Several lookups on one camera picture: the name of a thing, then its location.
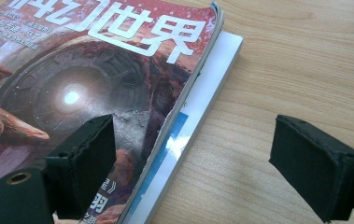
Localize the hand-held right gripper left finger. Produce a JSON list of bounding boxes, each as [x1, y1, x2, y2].
[[45, 113, 118, 220]]

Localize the white magazine with green title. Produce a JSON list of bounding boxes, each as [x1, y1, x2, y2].
[[120, 30, 245, 224]]

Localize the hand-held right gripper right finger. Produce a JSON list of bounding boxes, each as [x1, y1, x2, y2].
[[268, 114, 354, 224]]

